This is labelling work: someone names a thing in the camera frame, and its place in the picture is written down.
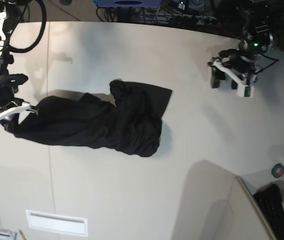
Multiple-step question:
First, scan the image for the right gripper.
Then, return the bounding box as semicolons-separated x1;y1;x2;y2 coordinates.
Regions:
0;74;28;133

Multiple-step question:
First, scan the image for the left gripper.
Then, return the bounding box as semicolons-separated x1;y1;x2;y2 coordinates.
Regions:
211;48;259;90

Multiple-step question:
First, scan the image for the black t-shirt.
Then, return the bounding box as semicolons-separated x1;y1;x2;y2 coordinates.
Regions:
13;80;172;158

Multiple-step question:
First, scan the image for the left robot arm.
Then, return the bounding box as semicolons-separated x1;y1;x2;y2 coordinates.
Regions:
207;0;273;97

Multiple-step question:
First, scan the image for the power strip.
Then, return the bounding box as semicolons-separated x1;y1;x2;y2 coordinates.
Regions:
168;14;219;27

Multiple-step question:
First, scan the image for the green tape roll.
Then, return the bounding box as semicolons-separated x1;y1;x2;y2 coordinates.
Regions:
271;163;284;178

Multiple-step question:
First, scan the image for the pencil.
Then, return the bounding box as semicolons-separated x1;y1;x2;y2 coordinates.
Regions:
19;230;26;240

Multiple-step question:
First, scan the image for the black keyboard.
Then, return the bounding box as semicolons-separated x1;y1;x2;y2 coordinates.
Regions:
253;183;284;240

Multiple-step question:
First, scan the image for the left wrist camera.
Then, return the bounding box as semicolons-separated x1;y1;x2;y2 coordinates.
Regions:
237;84;254;98

